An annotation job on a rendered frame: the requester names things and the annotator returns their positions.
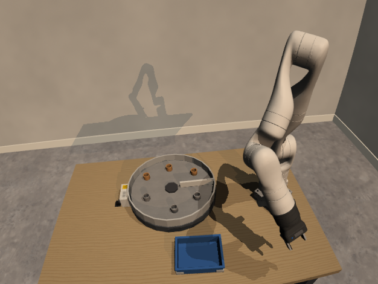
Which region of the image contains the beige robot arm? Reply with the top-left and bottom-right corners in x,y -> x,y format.
243,31 -> 329,201

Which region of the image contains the dark blue crate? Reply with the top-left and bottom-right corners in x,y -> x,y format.
175,234 -> 225,275

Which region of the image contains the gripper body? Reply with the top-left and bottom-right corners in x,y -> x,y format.
256,189 -> 307,243

